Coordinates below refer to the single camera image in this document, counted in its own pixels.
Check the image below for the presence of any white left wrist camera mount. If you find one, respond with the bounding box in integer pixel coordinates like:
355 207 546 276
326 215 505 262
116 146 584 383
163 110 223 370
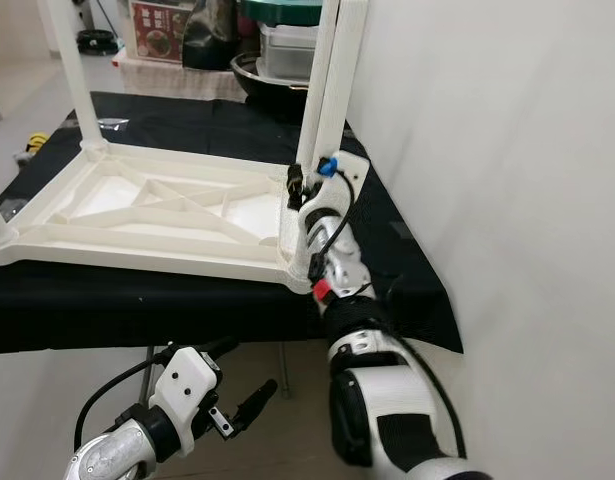
147 345 223 441

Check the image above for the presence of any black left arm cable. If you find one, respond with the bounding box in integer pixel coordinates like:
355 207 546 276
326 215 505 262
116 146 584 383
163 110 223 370
73 350 168 451

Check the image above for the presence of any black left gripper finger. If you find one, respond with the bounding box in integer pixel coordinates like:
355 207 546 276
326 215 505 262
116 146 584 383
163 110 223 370
172 339 239 360
233 378 278 429

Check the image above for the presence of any white plastic children table top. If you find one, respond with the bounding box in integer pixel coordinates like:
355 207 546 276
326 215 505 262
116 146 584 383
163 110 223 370
0 142 313 294

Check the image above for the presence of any yellow black striped toy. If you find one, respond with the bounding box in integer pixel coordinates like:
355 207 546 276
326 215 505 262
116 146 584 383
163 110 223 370
15 132 54 167

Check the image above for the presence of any clear plastic storage box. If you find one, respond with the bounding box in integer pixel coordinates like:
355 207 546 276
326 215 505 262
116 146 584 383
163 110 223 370
257 25 323 83

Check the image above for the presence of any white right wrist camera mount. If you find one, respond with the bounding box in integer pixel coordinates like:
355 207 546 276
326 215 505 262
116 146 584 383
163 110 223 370
302 150 370 226

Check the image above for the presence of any large steel wok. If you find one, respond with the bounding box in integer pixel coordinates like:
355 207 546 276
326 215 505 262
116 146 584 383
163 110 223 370
230 52 313 98

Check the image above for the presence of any red printed carton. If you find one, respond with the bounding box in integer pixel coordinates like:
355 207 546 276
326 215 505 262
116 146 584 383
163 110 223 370
132 0 194 63

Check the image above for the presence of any green round lid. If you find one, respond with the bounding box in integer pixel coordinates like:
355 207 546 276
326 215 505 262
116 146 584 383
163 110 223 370
240 0 323 26

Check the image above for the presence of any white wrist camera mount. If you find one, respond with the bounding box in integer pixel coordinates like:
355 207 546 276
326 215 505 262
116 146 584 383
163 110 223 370
147 345 223 441
302 150 370 226

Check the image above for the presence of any black cable coil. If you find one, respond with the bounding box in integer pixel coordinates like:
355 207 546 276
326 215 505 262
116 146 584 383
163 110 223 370
77 30 118 56

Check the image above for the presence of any black plastic bag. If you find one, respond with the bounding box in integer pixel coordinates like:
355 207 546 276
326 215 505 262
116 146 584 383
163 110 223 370
182 0 243 71

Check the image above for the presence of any black tablecloth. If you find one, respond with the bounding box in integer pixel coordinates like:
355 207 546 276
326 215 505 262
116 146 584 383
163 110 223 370
0 92 465 356

